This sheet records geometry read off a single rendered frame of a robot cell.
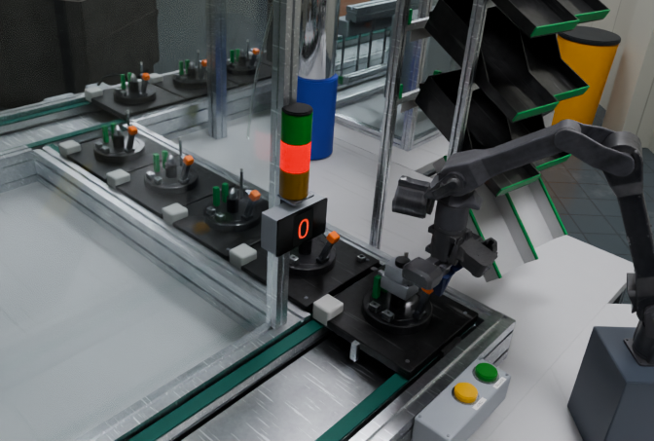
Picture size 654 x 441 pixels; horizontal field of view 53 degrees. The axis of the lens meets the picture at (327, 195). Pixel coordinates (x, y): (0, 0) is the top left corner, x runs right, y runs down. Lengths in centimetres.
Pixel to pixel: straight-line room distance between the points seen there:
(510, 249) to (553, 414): 36
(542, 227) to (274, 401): 78
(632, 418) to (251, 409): 64
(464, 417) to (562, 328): 49
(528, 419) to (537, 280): 47
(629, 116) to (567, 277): 335
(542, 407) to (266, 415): 54
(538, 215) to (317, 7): 88
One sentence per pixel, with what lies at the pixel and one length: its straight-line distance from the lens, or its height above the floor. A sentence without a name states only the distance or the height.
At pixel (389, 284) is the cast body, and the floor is 104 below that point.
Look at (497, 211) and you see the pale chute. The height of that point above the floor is 108.
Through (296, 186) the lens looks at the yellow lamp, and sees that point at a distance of 108.
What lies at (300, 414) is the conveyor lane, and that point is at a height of 92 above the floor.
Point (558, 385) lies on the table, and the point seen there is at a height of 86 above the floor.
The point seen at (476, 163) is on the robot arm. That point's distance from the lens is 109.
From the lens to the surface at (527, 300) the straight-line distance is 165.
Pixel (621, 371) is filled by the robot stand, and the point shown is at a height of 106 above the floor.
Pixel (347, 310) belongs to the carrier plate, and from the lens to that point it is 133.
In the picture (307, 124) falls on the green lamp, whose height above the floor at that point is 140.
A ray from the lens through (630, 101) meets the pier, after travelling 502.
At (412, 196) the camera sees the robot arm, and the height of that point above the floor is 126.
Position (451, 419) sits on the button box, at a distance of 117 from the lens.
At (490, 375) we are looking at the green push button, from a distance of 125.
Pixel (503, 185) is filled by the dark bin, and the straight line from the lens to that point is 138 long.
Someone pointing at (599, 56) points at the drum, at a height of 59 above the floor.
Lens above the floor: 179
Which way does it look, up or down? 29 degrees down
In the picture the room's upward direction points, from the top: 4 degrees clockwise
